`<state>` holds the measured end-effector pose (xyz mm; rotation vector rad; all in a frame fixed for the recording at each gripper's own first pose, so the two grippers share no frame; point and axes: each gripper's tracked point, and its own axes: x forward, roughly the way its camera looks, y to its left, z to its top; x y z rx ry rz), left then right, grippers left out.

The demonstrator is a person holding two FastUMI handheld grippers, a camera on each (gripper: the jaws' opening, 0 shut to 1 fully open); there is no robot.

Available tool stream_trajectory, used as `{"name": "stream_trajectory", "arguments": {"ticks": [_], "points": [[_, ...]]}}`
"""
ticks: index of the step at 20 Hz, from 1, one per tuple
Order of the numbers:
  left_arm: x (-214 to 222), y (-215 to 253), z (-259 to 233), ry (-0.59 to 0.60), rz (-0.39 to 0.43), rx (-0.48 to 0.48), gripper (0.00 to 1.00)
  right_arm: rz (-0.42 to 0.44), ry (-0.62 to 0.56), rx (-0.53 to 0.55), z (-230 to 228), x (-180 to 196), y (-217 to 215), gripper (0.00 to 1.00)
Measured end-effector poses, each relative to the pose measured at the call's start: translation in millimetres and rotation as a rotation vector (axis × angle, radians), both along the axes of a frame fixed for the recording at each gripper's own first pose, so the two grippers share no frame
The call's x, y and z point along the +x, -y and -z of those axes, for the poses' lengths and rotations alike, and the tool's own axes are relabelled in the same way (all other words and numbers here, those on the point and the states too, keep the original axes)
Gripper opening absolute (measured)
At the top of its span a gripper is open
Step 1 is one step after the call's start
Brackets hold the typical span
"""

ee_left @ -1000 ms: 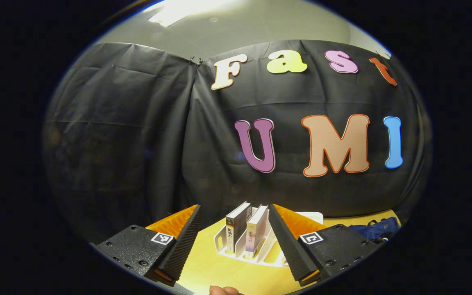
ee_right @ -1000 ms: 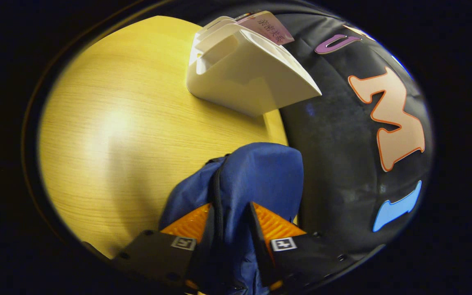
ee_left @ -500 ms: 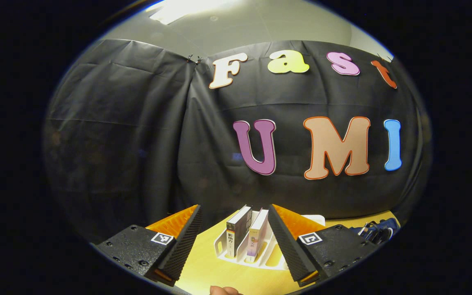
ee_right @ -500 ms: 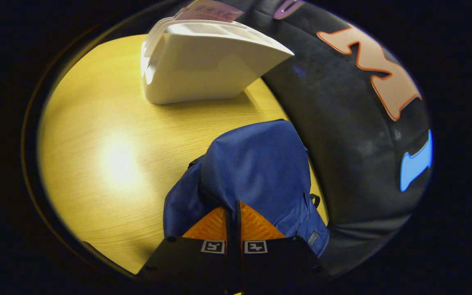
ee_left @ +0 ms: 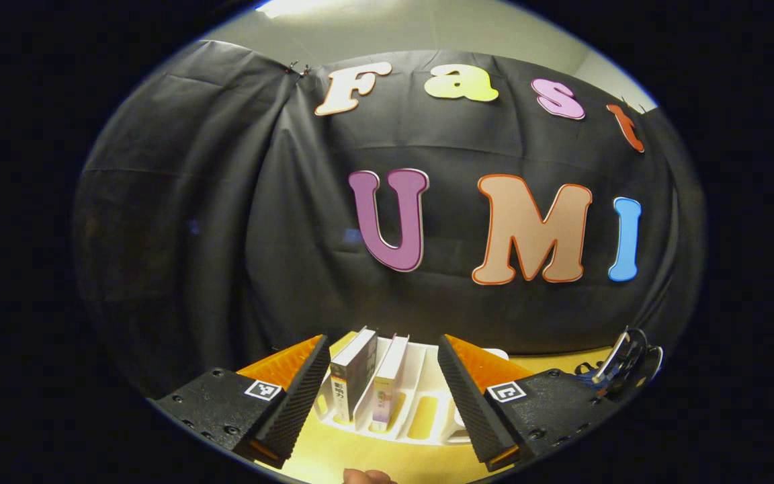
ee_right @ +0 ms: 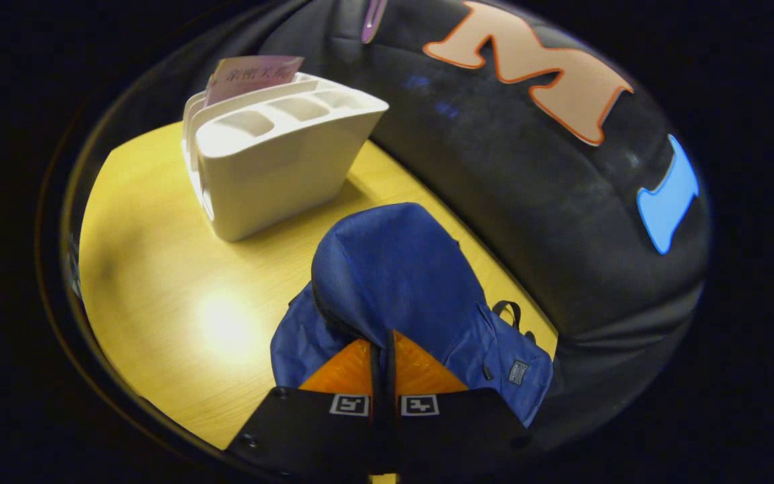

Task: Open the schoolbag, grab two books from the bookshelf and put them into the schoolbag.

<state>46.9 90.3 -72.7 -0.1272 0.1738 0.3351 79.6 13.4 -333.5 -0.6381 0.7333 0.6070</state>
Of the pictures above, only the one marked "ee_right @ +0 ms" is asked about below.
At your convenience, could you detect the blue schoolbag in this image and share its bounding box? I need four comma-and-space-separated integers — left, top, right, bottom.
269, 202, 556, 428

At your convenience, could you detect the pink book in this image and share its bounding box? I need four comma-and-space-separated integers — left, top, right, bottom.
204, 55, 305, 107

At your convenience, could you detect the black backdrop cloth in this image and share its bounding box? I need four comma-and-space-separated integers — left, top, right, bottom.
259, 0, 714, 444

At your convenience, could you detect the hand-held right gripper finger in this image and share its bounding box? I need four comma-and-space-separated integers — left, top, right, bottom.
226, 338, 388, 479
389, 329, 535, 477

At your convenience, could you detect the white plastic bookshelf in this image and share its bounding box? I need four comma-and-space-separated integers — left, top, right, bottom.
182, 71, 390, 243

